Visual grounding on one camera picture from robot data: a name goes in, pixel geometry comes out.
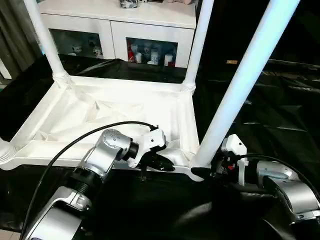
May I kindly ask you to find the grey curtain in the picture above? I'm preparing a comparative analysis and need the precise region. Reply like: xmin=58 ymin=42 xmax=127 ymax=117
xmin=0 ymin=0 xmax=42 ymax=81

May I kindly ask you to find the grey metal rod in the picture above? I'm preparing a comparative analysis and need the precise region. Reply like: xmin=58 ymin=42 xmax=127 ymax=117
xmin=267 ymin=59 xmax=320 ymax=73

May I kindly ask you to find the black work mat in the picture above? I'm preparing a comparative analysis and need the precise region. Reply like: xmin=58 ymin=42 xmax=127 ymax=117
xmin=0 ymin=53 xmax=320 ymax=240

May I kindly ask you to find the white glass-door cabinet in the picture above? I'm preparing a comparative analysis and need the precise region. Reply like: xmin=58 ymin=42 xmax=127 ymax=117
xmin=37 ymin=0 xmax=198 ymax=69

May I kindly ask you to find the grey patterned ornament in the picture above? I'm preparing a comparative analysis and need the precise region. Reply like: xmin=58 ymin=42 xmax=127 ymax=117
xmin=118 ymin=0 xmax=140 ymax=8

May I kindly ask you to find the black backdrop cloth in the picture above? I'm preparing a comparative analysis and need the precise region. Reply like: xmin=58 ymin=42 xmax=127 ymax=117
xmin=192 ymin=0 xmax=320 ymax=68

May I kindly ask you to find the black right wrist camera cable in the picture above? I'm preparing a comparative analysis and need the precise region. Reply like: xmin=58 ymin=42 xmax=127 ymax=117
xmin=234 ymin=154 xmax=320 ymax=199

